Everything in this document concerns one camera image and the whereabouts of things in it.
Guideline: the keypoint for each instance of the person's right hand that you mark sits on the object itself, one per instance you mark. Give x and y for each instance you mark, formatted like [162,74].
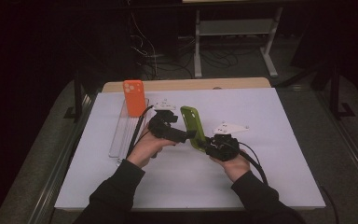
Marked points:
[236,168]

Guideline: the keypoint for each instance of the metal floor rail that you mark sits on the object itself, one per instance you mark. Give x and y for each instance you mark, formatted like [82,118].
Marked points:
[62,168]
[351,149]

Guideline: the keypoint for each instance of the black metal stand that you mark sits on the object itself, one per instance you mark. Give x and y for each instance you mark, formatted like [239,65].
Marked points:
[335,93]
[77,93]

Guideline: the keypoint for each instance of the person's left hand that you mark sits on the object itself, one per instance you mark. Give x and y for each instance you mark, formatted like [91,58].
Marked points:
[144,149]

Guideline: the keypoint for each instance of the orange phone case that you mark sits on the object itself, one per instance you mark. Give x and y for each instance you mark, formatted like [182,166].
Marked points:
[134,99]

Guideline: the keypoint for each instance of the clear plastic rack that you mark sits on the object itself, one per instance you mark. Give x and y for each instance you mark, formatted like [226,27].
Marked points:
[121,137]

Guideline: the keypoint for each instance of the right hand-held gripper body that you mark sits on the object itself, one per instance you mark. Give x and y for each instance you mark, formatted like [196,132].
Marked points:
[223,147]

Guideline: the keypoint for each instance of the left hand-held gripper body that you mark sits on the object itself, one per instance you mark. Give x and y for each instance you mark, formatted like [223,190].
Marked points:
[164,129]

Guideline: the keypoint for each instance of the white metal stand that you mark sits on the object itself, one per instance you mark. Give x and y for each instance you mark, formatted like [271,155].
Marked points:
[236,27]

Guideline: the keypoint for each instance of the green clown print phone case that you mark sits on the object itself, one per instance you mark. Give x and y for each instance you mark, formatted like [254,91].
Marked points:
[195,124]

